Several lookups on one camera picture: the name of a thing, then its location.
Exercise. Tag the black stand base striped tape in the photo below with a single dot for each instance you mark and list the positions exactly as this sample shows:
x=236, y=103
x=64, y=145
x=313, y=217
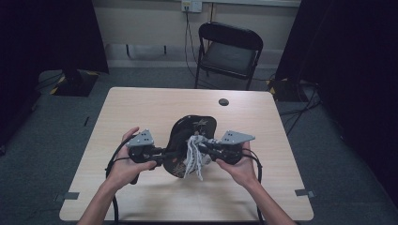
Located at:
x=75, y=84
x=286, y=90

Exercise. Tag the grey tape strip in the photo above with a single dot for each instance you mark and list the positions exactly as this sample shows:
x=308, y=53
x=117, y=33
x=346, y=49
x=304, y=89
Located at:
x=69, y=196
x=304, y=192

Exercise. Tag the black folding chair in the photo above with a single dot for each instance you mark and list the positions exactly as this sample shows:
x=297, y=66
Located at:
x=228, y=56

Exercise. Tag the black curtain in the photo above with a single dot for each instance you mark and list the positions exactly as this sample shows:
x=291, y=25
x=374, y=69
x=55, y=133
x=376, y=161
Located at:
x=47, y=37
x=353, y=62

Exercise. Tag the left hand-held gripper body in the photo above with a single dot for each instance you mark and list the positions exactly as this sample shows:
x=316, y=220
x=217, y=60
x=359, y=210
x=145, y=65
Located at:
x=140, y=140

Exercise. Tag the black flower-painted lacquer tray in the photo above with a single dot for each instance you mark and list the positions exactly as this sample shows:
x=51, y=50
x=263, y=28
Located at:
x=187, y=128

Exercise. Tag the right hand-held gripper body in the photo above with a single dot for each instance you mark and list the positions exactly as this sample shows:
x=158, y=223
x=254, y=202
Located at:
x=233, y=146

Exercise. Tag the white black checkered cloth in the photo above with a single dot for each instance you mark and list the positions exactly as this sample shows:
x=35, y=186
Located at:
x=195, y=156

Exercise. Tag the white wall socket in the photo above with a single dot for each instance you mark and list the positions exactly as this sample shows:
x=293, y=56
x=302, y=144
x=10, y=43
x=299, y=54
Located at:
x=191, y=5

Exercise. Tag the person's right hand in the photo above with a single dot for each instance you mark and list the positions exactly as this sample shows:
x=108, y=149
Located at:
x=242, y=172

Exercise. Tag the person's left hand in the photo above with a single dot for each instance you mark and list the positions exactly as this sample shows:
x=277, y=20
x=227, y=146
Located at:
x=125, y=170

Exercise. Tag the dark round table grommet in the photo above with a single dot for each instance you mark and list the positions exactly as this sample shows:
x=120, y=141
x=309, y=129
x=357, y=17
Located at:
x=223, y=102

